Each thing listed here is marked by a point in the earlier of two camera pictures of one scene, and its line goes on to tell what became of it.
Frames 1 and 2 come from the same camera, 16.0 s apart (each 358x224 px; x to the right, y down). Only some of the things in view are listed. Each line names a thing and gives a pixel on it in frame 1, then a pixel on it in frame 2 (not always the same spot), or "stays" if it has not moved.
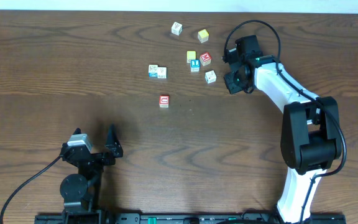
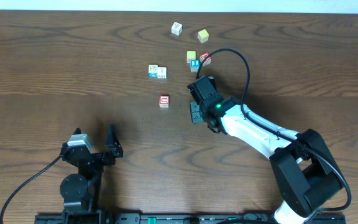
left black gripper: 95,157 stays
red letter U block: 163,101 stays
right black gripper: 233,88 to 196,117
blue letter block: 194,65 stays
